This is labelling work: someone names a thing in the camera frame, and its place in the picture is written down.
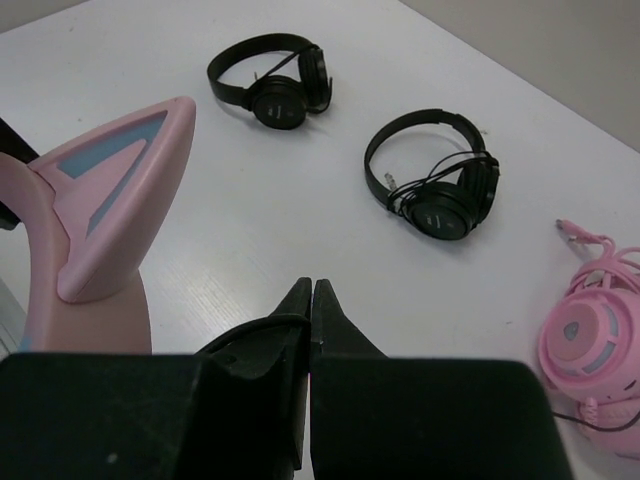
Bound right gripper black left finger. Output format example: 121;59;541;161
1;278;312;479

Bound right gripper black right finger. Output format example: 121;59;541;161
310;279;572;479

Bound pink blue cat-ear headphones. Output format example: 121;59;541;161
1;96;196;354

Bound middle black headphones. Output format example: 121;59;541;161
364;109;500;241

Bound black headphones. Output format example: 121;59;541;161
364;109;500;241
207;33;333;130

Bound pink gaming headphones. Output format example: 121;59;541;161
537;220;639;460

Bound left black headphones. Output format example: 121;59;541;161
207;33;333;130

